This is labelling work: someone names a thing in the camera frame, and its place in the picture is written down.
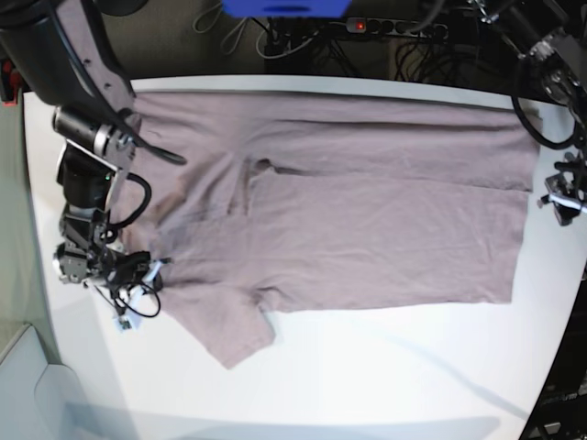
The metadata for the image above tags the red black clamp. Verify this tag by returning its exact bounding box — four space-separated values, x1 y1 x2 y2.
0 59 22 106

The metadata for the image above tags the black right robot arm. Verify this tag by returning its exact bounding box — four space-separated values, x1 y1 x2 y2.
1 1 184 331

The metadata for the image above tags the white looped cable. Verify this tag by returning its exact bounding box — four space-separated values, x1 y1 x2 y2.
192 0 251 55

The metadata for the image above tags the white power strip red switch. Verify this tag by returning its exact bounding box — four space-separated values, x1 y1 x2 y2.
344 17 449 40

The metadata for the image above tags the mauve pink t-shirt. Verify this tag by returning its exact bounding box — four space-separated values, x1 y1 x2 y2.
121 92 538 368

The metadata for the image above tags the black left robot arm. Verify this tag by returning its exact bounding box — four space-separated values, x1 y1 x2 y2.
471 1 586 226

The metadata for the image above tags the blue box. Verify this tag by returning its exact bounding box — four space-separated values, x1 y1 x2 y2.
222 0 351 18

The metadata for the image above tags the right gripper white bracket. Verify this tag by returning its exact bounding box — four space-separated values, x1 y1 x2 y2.
82 256 174 334

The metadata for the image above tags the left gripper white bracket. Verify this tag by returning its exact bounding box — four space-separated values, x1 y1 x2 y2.
537 159 587 226

